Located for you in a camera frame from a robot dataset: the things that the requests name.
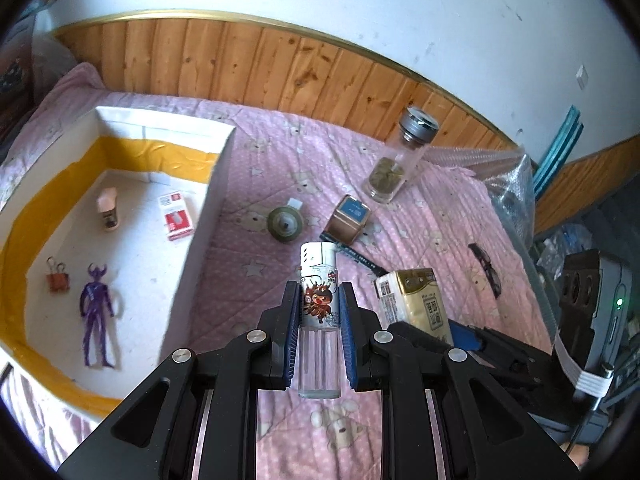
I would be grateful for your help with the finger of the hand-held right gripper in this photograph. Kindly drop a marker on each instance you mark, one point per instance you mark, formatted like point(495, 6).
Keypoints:
point(465, 336)
point(425, 337)

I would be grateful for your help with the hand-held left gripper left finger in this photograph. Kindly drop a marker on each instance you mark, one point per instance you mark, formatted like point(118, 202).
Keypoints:
point(291, 330)

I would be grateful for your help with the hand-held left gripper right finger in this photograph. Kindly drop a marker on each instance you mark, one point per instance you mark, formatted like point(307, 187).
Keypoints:
point(347, 340)

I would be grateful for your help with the gold white carton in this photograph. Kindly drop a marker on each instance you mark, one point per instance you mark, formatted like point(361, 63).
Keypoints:
point(415, 305)

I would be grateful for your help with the cartoon-print lighter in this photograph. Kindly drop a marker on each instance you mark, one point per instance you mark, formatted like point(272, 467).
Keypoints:
point(320, 300)

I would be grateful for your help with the black sunglasses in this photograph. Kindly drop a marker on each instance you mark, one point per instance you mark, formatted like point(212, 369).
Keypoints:
point(487, 265)

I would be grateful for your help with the black marker pen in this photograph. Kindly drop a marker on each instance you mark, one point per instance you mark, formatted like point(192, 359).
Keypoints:
point(357, 256)

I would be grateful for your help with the olive green round disc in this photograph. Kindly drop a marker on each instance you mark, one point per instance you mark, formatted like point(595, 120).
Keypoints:
point(285, 225)

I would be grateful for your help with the gold tin with blue label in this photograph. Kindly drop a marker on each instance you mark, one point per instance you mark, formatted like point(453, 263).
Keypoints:
point(345, 225)

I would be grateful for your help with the small red and white box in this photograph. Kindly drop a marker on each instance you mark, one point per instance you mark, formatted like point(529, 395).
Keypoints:
point(177, 220)

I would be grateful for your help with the white cardboard box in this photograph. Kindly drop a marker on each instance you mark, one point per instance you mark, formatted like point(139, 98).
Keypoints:
point(140, 280)

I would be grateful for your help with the purple toy figure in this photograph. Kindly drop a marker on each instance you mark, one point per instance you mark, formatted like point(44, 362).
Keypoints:
point(96, 305)

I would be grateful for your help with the small bottle with pink cap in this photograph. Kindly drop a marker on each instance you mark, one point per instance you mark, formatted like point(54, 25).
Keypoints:
point(107, 210)

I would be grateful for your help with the brown binder clip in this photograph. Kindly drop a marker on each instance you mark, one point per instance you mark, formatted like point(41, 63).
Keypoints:
point(59, 281)

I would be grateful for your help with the blue plastic bag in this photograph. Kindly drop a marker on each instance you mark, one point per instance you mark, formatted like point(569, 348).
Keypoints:
point(565, 240)

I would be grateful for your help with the teal plastic strips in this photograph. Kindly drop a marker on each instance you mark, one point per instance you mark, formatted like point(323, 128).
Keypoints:
point(562, 145)

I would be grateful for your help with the glass bottle with grey lid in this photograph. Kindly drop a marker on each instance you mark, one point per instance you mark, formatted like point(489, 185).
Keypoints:
point(395, 165)

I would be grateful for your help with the pink bear-print blanket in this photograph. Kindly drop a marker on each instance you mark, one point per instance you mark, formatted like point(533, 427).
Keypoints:
point(280, 150)

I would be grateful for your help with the translucent plastic bag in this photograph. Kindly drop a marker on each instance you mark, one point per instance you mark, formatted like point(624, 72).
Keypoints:
point(50, 55)

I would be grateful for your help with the white wall switch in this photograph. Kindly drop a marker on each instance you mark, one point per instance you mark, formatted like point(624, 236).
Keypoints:
point(581, 76)

